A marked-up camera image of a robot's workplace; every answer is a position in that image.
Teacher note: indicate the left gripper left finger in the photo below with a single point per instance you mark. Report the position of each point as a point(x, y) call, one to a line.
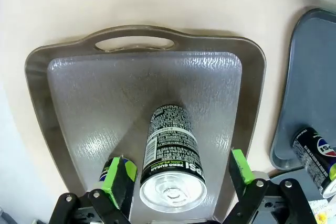
point(115, 197)

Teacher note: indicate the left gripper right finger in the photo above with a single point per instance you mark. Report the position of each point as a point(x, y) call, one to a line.
point(244, 174)

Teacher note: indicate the black Pepsi Zero soda can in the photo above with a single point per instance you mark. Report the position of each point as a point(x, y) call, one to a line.
point(170, 142)
point(309, 155)
point(132, 172)

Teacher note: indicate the white paper with yellow print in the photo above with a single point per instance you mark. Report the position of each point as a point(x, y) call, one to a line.
point(324, 212)

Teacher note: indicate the dark square serving tray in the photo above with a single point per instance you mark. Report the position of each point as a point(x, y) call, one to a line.
point(315, 77)

